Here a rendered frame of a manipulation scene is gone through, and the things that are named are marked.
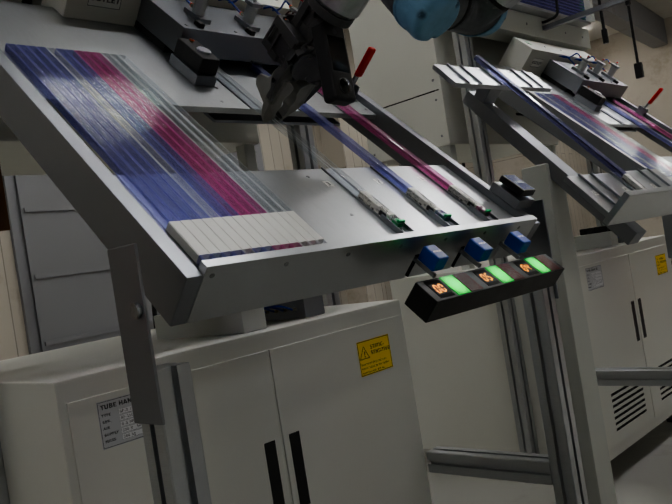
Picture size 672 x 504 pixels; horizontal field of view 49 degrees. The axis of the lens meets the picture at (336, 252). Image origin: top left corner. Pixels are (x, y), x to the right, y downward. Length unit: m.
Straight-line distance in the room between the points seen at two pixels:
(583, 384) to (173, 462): 1.01
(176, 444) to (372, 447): 0.68
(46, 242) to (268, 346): 4.26
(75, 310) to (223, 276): 4.70
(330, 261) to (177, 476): 0.29
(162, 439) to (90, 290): 4.80
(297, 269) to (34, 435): 0.45
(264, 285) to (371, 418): 0.61
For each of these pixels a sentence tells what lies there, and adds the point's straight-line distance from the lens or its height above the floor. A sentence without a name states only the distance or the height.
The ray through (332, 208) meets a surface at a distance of 0.98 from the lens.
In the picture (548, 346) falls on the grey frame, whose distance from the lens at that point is 1.28.
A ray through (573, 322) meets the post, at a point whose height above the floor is 0.52.
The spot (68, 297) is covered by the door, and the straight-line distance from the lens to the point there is 5.41.
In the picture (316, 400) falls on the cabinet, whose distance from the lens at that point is 1.26.
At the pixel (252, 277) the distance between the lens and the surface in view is 0.78.
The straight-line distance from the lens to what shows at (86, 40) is 1.25.
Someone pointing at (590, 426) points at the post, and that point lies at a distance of 1.59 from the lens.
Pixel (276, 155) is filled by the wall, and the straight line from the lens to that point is 7.16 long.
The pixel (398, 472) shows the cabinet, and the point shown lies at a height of 0.31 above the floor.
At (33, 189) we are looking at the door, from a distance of 5.40.
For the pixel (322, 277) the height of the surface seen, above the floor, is 0.70.
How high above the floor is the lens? 0.72
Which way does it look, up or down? 1 degrees up
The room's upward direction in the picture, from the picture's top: 9 degrees counter-clockwise
